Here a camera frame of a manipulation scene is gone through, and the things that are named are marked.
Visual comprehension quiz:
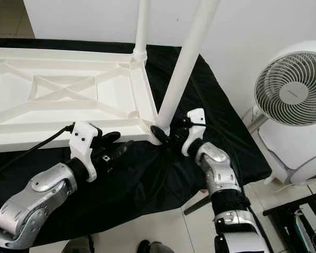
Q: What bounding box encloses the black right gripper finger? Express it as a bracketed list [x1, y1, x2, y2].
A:
[150, 125, 171, 146]

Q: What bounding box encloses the white plastic table leg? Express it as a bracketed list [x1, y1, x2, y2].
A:
[155, 0, 221, 132]
[133, 0, 150, 62]

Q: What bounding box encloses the white plastic table top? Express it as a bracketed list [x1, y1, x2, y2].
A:
[0, 46, 162, 153]

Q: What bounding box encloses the black tablecloth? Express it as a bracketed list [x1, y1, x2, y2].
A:
[0, 38, 272, 248]

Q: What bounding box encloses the grey left robot foot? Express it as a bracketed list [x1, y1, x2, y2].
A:
[62, 237, 96, 253]

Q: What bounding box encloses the grey robot foot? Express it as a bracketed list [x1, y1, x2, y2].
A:
[62, 237, 96, 253]
[137, 240, 175, 253]

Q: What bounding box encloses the grey right robot foot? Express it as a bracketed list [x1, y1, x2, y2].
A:
[137, 240, 175, 253]

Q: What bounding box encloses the white floor fan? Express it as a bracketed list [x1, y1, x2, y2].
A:
[242, 40, 316, 185]

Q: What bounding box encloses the green white appliance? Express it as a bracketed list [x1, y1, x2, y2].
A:
[290, 210, 312, 249]

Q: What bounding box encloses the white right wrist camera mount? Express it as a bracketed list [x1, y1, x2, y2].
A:
[181, 108, 206, 157]

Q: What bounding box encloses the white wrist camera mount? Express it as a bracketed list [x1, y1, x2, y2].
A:
[181, 108, 206, 157]
[70, 121, 101, 182]

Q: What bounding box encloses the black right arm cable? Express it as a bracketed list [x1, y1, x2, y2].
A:
[182, 119, 251, 201]

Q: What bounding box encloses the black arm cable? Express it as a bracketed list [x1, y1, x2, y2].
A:
[182, 119, 251, 201]
[0, 123, 76, 196]

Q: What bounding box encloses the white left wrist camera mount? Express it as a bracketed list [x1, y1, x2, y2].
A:
[70, 121, 101, 182]

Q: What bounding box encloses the dark metal table frame bar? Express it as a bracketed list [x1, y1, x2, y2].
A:
[183, 197, 212, 216]

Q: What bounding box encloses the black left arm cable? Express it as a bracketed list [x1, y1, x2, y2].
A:
[0, 123, 76, 196]

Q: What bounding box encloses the black metal furniture frame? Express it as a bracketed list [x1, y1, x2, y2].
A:
[263, 190, 316, 253]

